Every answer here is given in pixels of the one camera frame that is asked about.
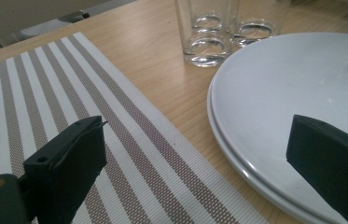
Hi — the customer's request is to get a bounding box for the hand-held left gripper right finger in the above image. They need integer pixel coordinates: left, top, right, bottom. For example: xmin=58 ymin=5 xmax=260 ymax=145
xmin=285 ymin=114 xmax=348 ymax=224

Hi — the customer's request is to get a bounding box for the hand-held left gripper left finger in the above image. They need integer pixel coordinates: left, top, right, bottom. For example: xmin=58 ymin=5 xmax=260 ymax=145
xmin=22 ymin=115 xmax=108 ymax=224

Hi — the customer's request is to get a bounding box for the white round plate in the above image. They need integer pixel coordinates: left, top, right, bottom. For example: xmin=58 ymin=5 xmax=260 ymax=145
xmin=206 ymin=83 xmax=343 ymax=224
xmin=210 ymin=32 xmax=348 ymax=224

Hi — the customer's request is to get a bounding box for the striped woven placemat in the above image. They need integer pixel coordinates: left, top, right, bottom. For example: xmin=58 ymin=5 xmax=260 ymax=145
xmin=0 ymin=31 xmax=269 ymax=224

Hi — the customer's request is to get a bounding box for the clear drinking glass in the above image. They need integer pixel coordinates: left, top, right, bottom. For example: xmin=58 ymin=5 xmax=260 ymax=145
xmin=174 ymin=0 xmax=235 ymax=68
xmin=189 ymin=0 xmax=241 ymax=34
xmin=229 ymin=0 xmax=287 ymax=49

